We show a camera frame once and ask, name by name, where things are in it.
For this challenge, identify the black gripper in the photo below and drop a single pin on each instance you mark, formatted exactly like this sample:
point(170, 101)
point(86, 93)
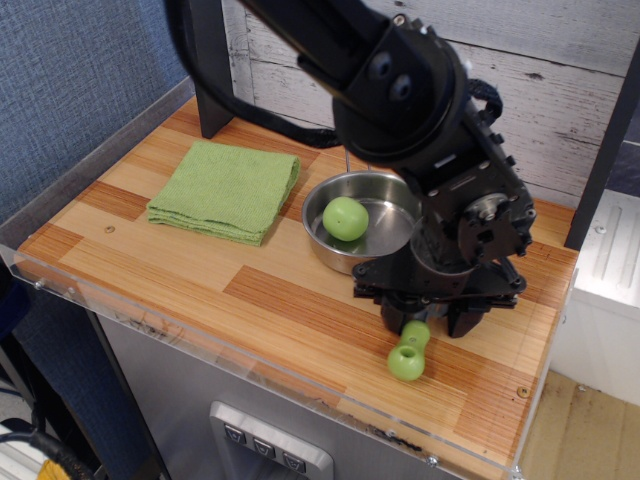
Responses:
point(411, 278)

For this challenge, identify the green handled toy spatula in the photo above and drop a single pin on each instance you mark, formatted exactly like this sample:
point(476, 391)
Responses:
point(406, 361)

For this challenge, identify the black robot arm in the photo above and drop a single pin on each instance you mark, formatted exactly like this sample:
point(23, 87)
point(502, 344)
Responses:
point(402, 100)

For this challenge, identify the small steel pot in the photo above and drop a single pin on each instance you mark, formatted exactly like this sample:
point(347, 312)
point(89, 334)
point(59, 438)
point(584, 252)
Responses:
point(393, 212)

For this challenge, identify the green toy apple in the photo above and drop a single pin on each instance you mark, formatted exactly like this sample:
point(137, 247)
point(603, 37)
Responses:
point(345, 219)

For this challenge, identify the white aluminium side block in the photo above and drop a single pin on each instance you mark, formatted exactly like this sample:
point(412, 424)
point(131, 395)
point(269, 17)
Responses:
point(597, 343)

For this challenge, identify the silver button dispenser panel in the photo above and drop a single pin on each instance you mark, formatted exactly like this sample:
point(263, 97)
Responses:
point(234, 428)

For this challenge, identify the folded green cloth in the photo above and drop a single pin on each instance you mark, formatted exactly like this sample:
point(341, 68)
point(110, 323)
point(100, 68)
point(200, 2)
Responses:
point(228, 192)

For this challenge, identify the clear acrylic table guard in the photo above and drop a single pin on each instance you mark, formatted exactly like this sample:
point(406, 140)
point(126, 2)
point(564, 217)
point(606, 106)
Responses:
point(87, 239)

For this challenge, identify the silver toy fridge cabinet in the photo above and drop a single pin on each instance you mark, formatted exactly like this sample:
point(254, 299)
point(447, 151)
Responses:
point(175, 384)

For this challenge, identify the yellow tape object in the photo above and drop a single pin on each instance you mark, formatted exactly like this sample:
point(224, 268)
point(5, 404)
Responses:
point(51, 470)

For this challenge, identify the dark right shelf post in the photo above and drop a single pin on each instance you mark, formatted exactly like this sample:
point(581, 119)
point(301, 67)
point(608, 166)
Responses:
point(604, 163)

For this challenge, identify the dark shelf post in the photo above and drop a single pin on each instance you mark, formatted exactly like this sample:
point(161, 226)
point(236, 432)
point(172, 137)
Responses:
point(604, 163)
point(207, 42)

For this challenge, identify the dark left shelf post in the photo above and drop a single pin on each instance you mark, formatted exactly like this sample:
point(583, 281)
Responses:
point(207, 42)

